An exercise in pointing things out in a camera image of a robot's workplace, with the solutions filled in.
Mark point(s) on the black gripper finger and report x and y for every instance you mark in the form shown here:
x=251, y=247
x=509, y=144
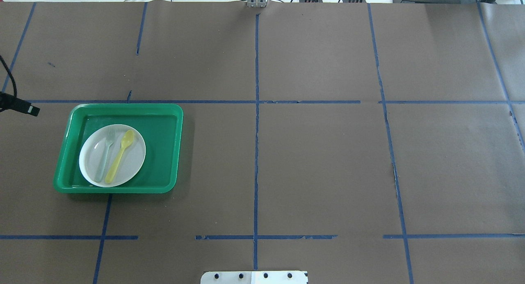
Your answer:
x=10, y=102

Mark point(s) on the yellow plastic spoon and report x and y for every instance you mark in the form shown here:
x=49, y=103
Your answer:
x=126, y=141

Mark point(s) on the white round plate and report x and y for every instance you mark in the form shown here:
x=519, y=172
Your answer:
x=92, y=150

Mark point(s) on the green plastic tray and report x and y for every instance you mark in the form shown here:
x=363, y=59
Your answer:
x=160, y=124

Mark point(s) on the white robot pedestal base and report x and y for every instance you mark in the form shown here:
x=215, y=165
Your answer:
x=255, y=277

